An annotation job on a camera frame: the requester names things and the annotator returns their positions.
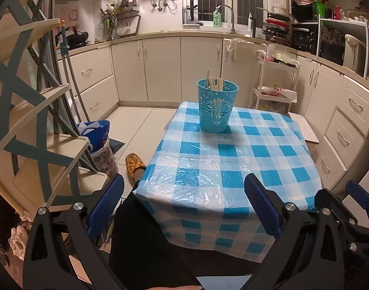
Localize person's leg in black trousers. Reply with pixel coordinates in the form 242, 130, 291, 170
110, 169, 203, 290

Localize curved metal faucet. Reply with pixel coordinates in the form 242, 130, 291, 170
216, 4, 236, 35

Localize black microwave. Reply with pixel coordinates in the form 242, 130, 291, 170
292, 1, 321, 23

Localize wooden shelf with teal braces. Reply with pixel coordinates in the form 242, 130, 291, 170
0, 0, 109, 215

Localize blue white checked tablecloth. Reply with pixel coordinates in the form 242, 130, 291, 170
133, 100, 322, 259

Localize white electric water pot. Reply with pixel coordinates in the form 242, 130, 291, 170
343, 33, 366, 73

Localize black countertop oven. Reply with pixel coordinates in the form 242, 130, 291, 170
292, 22, 319, 56

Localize white red printed plastic bag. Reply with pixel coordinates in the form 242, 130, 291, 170
257, 86, 298, 97

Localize clear plastic bag of food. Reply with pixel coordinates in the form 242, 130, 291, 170
258, 44, 298, 67

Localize black wok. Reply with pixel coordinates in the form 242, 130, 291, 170
66, 26, 90, 47

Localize white countertop rack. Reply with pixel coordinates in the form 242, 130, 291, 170
317, 12, 369, 79

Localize white hanging bin with bag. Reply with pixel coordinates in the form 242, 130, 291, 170
228, 38, 254, 64

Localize bundle of wooden chopsticks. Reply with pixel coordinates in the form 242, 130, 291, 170
205, 69, 225, 92

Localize black framed tray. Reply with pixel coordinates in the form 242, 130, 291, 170
124, 14, 142, 36

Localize wall rack with kitchen utensils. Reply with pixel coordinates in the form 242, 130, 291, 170
95, 0, 142, 41

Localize red white wall stickers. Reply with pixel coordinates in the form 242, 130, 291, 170
61, 7, 80, 25

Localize floral patterned bin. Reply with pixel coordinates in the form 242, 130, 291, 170
90, 140, 119, 177

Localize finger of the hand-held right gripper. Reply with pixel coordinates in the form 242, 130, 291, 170
314, 180, 369, 227

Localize mop with grey handles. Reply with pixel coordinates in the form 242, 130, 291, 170
59, 21, 91, 124

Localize white rolling cart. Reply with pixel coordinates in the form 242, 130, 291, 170
251, 47, 300, 115

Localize blue shopping bag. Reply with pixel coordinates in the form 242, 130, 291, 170
77, 120, 111, 154

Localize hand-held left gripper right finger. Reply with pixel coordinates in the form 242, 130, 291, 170
244, 174, 345, 290

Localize stack of pots and lids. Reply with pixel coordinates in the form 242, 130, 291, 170
261, 18, 294, 44

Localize yellow patterned slipper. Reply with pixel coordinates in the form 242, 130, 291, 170
125, 153, 147, 175

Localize cream kitchen base cabinets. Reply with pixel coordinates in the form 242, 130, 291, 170
56, 32, 369, 194

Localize blue perforated plastic basket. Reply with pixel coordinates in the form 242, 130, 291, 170
197, 79, 239, 133

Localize white shoes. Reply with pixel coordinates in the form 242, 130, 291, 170
8, 224, 32, 261

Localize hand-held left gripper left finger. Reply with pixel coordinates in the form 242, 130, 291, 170
23, 174, 125, 290

